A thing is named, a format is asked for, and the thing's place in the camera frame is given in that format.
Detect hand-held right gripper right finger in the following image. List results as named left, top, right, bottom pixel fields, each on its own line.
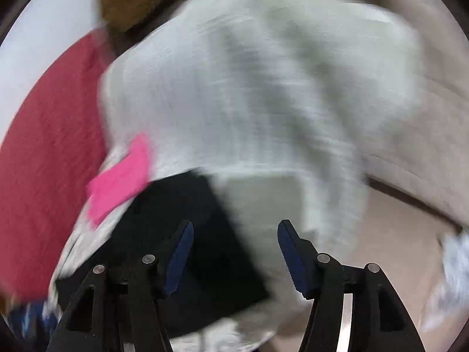
left=276, top=219, right=426, bottom=352

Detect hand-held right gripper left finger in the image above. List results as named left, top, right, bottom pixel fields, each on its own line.
left=46, top=220, right=195, bottom=352

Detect black pants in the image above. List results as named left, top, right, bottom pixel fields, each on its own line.
left=55, top=169, right=272, bottom=338

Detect pink cloth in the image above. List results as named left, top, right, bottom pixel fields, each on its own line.
left=86, top=134, right=152, bottom=228

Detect crumpled white paper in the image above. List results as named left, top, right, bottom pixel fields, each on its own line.
left=419, top=229, right=469, bottom=332

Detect blue patterned cloth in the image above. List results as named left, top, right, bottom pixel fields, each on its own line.
left=7, top=301, right=59, bottom=341

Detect red fuzzy blanket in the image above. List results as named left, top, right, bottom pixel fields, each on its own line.
left=0, top=31, right=118, bottom=305

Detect white striped bedsheet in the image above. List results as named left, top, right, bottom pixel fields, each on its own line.
left=47, top=0, right=427, bottom=352

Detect beige cloth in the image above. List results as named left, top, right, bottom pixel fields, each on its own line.
left=363, top=0, right=469, bottom=228

